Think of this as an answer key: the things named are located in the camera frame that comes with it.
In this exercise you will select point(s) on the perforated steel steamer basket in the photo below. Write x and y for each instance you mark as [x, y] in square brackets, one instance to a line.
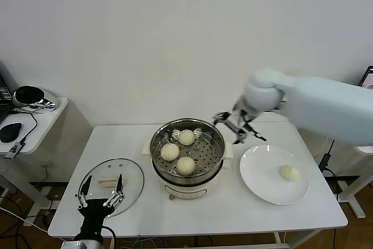
[207, 155]

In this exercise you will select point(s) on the grey usb hub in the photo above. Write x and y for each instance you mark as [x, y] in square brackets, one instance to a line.
[13, 150]

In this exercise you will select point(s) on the white side table with mouse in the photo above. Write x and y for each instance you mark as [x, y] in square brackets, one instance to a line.
[43, 126]

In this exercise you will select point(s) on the dark laptop with code screen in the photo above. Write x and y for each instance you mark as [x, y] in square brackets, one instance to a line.
[3, 94]

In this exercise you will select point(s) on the white table frame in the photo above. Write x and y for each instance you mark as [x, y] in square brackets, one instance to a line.
[279, 237]

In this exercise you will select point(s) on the white side table with label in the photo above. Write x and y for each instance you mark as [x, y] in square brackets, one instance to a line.
[354, 208]

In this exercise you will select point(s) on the white round plate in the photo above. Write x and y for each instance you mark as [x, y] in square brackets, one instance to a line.
[262, 173]

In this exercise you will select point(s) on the white steamed baozi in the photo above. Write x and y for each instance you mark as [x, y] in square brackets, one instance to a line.
[186, 166]
[170, 152]
[186, 137]
[289, 173]

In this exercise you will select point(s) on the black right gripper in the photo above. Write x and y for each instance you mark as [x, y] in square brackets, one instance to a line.
[242, 120]

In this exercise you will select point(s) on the silver black headset device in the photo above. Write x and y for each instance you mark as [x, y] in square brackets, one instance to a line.
[27, 96]

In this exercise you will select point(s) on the grey laptop with camera views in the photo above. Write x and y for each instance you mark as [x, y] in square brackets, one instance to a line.
[368, 78]

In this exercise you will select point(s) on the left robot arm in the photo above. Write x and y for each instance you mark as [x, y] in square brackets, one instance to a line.
[87, 243]

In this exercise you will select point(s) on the black flat bar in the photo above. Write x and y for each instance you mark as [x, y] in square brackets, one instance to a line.
[344, 179]

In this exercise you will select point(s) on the black computer mouse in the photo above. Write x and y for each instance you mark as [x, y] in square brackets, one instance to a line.
[10, 131]

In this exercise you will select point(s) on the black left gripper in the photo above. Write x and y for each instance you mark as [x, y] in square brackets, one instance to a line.
[94, 212]

